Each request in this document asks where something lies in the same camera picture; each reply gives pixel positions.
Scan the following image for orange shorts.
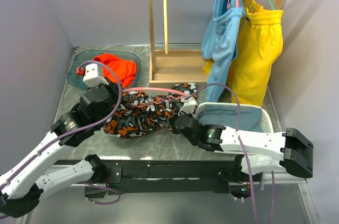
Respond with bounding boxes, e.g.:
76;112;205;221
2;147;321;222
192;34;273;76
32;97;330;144
93;53;137;88

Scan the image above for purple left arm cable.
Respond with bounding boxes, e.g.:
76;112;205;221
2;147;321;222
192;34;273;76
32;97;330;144
0;60;123;219

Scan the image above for camouflage patterned shorts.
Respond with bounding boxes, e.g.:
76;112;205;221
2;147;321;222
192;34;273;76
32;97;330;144
102;91;187;139

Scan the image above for grey-blue cloth in basket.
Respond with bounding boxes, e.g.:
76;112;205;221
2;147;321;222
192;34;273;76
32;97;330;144
197;105;263;132

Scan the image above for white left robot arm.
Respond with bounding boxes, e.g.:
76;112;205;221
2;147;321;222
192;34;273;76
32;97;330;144
1;83;122;218

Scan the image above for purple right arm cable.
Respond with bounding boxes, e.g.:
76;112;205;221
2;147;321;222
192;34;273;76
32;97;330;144
185;83;275;224

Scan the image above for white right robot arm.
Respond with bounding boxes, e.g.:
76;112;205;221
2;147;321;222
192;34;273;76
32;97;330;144
174;114;314;181

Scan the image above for light blue shorts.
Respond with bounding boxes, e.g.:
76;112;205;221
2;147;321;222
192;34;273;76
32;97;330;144
201;0;245;102

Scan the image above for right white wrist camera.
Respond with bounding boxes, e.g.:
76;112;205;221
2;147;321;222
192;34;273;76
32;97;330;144
178;97;198;116

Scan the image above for wooden clothes rack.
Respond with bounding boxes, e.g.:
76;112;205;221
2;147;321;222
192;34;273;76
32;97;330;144
148;0;287;87

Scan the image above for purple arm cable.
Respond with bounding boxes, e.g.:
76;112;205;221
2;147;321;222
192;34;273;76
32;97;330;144
0;60;123;219
185;83;275;224

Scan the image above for yellow hanger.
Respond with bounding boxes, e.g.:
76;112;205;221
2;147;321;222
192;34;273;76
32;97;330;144
163;0;169;54

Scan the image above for yellow shorts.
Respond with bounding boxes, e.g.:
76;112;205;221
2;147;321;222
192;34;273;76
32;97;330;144
203;0;283;106

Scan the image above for white laundry basket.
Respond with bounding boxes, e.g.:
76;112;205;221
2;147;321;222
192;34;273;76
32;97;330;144
194;102;273;133

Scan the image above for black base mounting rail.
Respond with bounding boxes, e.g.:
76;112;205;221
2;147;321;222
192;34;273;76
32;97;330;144
57;159;265;199

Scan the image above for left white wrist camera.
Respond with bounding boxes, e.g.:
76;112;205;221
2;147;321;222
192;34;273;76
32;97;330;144
76;63;109;88

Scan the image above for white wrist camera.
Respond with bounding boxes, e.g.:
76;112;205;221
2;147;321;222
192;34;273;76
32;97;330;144
178;97;198;116
76;63;109;88

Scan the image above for teal plastic bin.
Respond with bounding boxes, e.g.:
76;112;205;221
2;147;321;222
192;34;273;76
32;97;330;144
67;49;141;91

